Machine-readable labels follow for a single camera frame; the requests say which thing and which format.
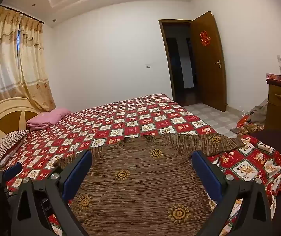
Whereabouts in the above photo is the brown patterned cloth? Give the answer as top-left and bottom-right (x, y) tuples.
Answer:
(230, 124), (264, 134)

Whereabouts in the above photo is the brown fuzzy towel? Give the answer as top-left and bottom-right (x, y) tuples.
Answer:
(53, 133), (245, 236)

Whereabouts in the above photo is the cream wooden headboard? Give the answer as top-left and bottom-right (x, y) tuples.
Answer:
(0, 97), (43, 140)

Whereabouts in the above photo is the dark curtain rod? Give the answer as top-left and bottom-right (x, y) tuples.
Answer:
(0, 5), (44, 24)

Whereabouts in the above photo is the brown wooden door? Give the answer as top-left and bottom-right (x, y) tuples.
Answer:
(191, 11), (227, 112)

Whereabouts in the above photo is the brown wooden cabinet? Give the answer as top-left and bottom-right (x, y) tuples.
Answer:
(264, 77), (281, 132)

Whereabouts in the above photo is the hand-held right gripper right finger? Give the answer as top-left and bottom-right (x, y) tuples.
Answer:
(191, 150), (272, 236)

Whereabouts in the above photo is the grey clothes pile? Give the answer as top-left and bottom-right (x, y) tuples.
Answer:
(248, 104), (268, 126)

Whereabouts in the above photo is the striped pillow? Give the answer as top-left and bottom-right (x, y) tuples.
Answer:
(0, 129), (30, 165)

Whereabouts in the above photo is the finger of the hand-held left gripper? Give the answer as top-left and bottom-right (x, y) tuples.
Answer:
(2, 163), (23, 181)

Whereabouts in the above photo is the pink folded blanket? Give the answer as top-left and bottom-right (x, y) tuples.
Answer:
(26, 108), (71, 131)

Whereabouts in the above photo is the red paper door decoration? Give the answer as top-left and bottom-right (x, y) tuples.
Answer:
(199, 31), (211, 47)

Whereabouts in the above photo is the beige patterned curtain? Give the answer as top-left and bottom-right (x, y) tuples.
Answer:
(0, 6), (56, 111)

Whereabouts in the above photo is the brown door frame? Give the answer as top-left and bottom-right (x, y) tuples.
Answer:
(158, 19), (197, 104)

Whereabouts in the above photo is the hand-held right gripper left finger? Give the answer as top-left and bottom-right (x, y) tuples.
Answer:
(10, 149), (93, 236)

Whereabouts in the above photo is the red checked printed bedspread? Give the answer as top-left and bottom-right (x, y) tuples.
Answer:
(0, 93), (281, 236)

